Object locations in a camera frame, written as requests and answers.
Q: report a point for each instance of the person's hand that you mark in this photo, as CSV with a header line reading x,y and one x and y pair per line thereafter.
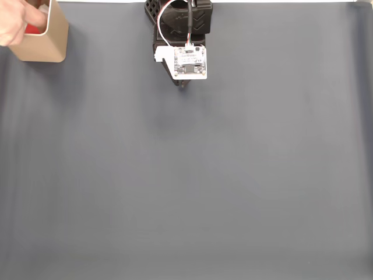
x,y
13,20

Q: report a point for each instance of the tan cardboard box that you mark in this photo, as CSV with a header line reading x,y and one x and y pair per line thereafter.
x,y
43,48

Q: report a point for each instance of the white padding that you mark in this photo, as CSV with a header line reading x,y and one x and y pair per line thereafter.
x,y
43,8

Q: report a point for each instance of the white camera circuit board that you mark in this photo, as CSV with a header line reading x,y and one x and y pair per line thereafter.
x,y
190,62

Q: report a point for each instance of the dark blue table mat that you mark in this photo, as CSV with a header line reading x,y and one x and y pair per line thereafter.
x,y
204,175

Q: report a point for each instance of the red cube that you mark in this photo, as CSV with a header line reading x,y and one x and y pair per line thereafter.
x,y
31,29

